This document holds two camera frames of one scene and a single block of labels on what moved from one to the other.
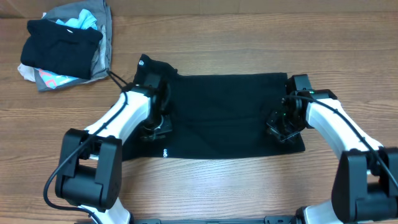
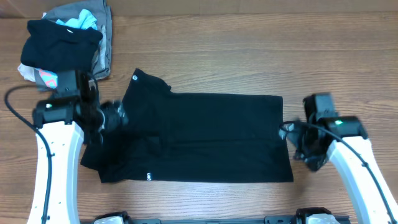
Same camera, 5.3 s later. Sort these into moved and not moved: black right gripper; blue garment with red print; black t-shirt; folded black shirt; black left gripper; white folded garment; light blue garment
Moved: black t-shirt; black left gripper; black right gripper
Not moved: folded black shirt; light blue garment; blue garment with red print; white folded garment
